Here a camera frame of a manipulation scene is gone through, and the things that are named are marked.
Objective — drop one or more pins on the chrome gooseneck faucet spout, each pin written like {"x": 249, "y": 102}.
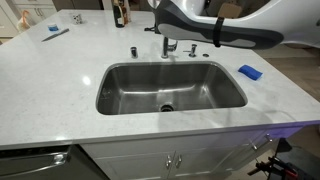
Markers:
{"x": 168, "y": 48}

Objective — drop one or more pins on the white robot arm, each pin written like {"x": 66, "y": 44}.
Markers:
{"x": 276, "y": 22}

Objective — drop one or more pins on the stainless steel sink basin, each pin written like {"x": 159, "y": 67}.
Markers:
{"x": 147, "y": 87}

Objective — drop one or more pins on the small chrome cylinder button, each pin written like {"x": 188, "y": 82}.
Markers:
{"x": 134, "y": 52}

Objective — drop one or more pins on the chrome soap dispenser pump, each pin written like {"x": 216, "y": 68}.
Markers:
{"x": 192, "y": 51}

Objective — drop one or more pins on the chrome round air gap cap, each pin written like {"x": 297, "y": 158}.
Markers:
{"x": 205, "y": 55}

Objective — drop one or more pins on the green champagne bottle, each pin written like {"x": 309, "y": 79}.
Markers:
{"x": 119, "y": 23}

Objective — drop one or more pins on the amber liquor bottle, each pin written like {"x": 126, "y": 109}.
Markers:
{"x": 126, "y": 10}

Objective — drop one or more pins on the blue wavy sponge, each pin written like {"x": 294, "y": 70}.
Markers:
{"x": 250, "y": 72}

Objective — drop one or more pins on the grey patterned mug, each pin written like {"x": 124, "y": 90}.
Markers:
{"x": 76, "y": 18}

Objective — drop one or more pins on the kitchen knife on counter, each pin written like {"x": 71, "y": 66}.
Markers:
{"x": 56, "y": 35}

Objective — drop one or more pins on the small blue lidded cup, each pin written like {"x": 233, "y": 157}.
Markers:
{"x": 52, "y": 27}

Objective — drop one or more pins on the black red tripod base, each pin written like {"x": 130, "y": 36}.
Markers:
{"x": 275, "y": 166}

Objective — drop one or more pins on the dishwasher front with handle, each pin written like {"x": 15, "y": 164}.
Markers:
{"x": 48, "y": 163}

